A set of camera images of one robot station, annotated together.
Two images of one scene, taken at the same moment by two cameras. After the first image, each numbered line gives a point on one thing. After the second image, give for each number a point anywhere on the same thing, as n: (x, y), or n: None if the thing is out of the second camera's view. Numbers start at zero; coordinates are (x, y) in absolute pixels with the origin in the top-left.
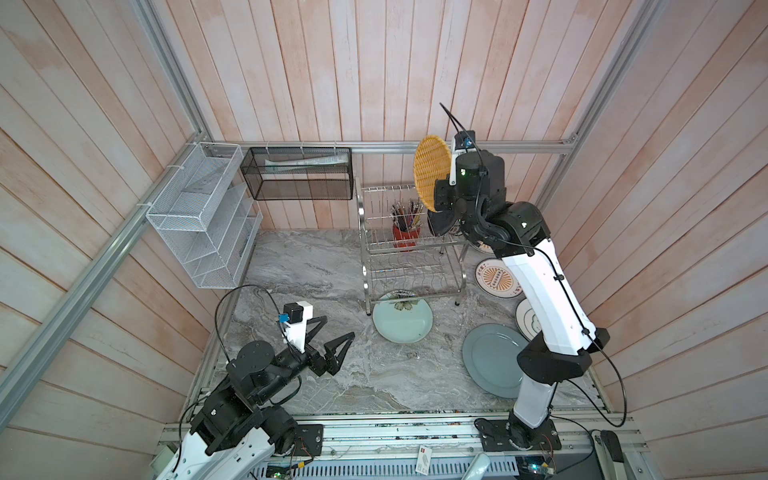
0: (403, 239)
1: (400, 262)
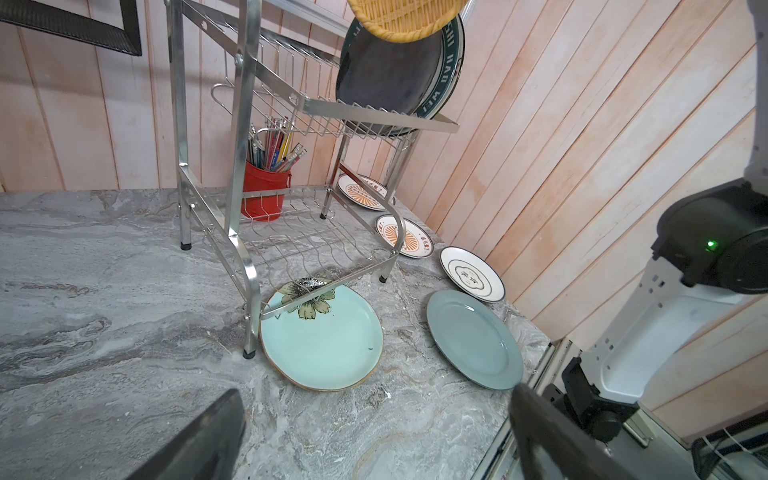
0: (264, 192)
1: (289, 192)
